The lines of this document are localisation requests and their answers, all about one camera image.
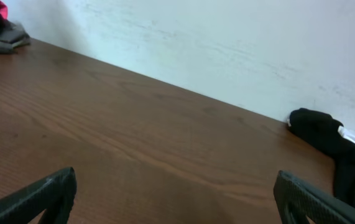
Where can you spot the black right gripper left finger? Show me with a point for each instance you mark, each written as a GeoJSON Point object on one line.
{"type": "Point", "coordinates": [53, 197]}

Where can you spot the black garment pile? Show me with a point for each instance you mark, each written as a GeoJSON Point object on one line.
{"type": "Point", "coordinates": [320, 130]}

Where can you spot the folded grey trousers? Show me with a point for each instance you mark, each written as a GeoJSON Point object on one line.
{"type": "Point", "coordinates": [13, 36]}

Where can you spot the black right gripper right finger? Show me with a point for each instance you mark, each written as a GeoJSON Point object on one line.
{"type": "Point", "coordinates": [300, 202]}

